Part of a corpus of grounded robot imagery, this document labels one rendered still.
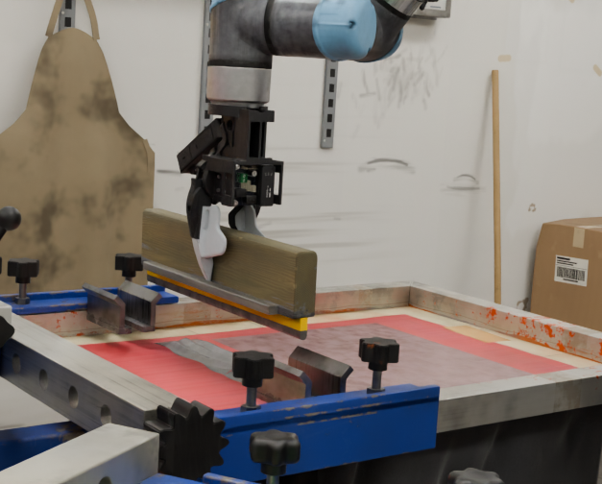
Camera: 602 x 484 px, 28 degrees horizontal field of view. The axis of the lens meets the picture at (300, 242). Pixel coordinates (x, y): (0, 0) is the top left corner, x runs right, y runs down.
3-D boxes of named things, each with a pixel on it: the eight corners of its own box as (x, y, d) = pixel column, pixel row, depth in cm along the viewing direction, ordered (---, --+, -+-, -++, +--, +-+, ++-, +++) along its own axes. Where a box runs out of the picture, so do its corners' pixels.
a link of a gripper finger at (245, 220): (256, 286, 144) (251, 210, 142) (229, 278, 149) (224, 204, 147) (277, 280, 146) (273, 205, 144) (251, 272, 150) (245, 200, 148)
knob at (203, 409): (193, 463, 109) (197, 384, 108) (228, 483, 105) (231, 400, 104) (120, 475, 105) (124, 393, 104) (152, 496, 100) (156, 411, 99)
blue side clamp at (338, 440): (405, 435, 135) (410, 375, 134) (436, 447, 131) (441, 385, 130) (172, 475, 117) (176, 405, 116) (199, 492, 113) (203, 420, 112)
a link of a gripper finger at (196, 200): (186, 237, 142) (200, 164, 142) (180, 235, 144) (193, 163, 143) (220, 242, 145) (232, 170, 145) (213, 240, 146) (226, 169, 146)
